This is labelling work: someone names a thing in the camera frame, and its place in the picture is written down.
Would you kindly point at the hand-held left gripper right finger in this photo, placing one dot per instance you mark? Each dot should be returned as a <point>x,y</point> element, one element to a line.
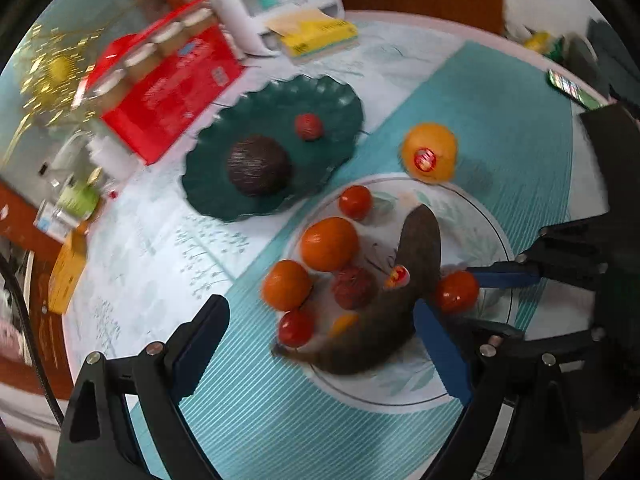
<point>442,355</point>

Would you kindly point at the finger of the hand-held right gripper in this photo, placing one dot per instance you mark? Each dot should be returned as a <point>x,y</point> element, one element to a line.
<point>500,329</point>
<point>505,275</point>

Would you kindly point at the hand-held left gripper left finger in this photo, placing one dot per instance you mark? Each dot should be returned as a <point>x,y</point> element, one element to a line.
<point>197,350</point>

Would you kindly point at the red tomato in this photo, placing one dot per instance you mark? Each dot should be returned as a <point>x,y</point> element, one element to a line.
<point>296,328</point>
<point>356,201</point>
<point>456,292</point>

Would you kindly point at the dark brown overripe banana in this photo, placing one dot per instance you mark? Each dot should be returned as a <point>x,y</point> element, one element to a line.
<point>390,320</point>

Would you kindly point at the white floral round plate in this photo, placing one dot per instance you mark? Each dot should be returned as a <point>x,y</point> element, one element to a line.
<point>470,215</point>

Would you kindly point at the small yellow orange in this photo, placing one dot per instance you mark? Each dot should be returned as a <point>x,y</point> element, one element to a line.
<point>344,324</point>

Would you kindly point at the large orange with sticker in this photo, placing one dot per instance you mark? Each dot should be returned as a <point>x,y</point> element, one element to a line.
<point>435,140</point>

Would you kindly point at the dark green scalloped plate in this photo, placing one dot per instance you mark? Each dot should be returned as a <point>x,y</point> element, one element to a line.
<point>280,110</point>

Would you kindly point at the yellow cardboard box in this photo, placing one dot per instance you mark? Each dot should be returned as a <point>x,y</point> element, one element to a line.
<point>67,272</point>

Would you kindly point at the smartphone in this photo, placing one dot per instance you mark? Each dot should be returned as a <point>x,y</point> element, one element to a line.
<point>570,87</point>

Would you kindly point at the green label plastic bottle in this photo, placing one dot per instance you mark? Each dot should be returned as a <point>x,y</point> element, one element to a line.
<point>77,200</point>

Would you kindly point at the dark brown avocado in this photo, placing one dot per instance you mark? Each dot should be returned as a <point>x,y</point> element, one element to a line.
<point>257,165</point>

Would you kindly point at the white blue carton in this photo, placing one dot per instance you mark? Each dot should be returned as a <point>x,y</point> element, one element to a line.
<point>50,220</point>

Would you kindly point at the dark green chair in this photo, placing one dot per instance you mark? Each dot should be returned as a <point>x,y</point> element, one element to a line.
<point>615,55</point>

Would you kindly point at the white squeeze bottle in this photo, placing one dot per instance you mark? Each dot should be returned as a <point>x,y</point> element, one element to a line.
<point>112,157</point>

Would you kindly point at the yellow green object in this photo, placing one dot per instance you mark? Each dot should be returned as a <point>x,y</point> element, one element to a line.
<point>542,42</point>

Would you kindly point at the wooden cabinet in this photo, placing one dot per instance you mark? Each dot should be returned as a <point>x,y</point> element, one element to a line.
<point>12,200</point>

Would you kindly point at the red gift box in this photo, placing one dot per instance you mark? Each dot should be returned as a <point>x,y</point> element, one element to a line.
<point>170,95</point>

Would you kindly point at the beige filled glass jar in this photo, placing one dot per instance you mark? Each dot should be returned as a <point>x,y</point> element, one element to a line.
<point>140,57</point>
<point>197,17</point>
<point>167,35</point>
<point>112,87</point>

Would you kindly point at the yellow tissue pack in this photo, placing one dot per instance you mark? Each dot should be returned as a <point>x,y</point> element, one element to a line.
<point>320,35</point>

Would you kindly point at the gold flower decoration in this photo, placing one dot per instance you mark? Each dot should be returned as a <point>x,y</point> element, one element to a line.
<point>55,67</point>

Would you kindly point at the white plastic storage box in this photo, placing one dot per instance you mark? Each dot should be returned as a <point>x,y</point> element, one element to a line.
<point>235,15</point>

